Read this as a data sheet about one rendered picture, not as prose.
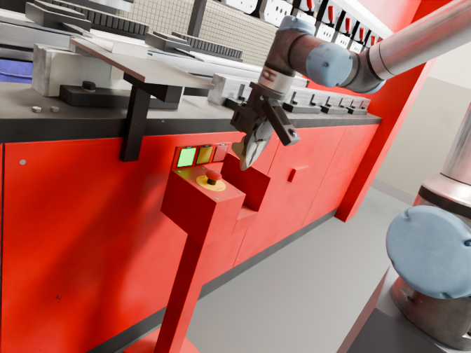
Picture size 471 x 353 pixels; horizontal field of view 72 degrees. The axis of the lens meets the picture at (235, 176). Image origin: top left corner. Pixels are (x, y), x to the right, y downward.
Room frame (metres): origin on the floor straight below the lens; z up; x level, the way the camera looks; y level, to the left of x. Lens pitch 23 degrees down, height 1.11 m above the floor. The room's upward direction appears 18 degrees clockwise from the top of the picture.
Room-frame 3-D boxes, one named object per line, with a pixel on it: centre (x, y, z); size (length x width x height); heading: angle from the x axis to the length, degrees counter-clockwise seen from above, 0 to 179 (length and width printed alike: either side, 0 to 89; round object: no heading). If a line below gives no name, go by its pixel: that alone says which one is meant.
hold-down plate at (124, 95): (0.78, 0.32, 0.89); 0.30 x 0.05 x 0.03; 148
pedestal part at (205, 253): (0.75, 0.03, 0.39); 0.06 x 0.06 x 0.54; 57
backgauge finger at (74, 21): (0.86, 0.51, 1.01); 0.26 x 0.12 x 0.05; 58
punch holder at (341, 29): (1.77, -0.25, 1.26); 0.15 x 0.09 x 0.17; 148
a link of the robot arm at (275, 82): (0.77, -0.02, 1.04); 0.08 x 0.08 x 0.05
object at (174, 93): (0.68, 0.23, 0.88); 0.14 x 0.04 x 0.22; 58
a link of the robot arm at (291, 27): (0.77, -0.02, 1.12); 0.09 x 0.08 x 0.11; 38
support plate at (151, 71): (0.70, 0.26, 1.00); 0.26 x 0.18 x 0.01; 58
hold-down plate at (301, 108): (1.59, -0.20, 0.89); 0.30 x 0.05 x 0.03; 148
